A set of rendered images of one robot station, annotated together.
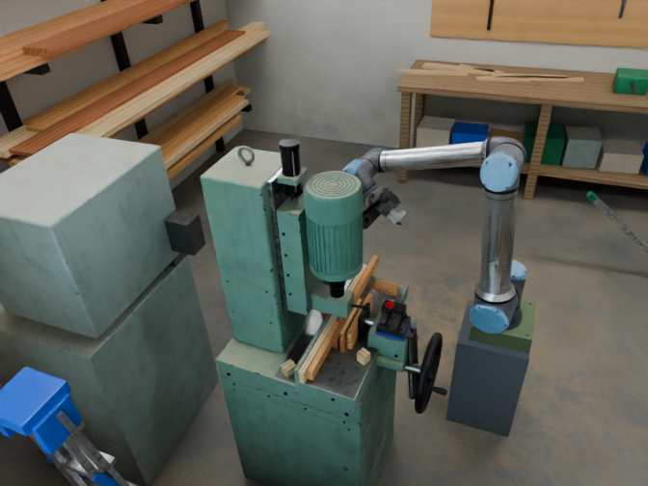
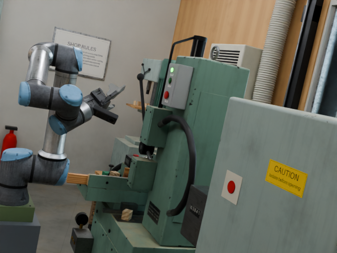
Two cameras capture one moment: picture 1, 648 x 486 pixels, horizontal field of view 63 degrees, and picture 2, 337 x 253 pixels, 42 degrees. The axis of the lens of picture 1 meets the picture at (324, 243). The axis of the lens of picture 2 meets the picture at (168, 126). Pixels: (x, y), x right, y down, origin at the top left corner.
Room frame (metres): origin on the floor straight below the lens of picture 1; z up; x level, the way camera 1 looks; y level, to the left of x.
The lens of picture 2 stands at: (2.89, 1.26, 1.42)
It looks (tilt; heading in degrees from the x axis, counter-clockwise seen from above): 6 degrees down; 221
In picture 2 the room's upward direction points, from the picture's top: 12 degrees clockwise
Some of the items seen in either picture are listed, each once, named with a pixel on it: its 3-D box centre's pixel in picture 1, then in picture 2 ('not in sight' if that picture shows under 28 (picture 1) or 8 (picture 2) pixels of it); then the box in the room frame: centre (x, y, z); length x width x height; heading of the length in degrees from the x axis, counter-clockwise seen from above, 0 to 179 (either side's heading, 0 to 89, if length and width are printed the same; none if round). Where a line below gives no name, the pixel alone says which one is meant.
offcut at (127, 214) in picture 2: not in sight; (127, 214); (1.57, 0.01, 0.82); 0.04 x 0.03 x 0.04; 28
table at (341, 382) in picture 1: (369, 337); (140, 188); (1.35, -0.15, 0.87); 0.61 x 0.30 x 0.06; 154
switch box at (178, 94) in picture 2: not in sight; (177, 86); (1.63, 0.19, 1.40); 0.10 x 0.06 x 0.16; 64
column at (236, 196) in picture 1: (259, 256); (193, 151); (1.49, 0.23, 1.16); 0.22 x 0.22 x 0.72; 64
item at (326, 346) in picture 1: (347, 310); (139, 184); (1.44, -0.07, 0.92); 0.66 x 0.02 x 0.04; 154
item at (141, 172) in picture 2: not in sight; (141, 173); (1.59, 0.06, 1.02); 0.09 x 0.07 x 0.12; 154
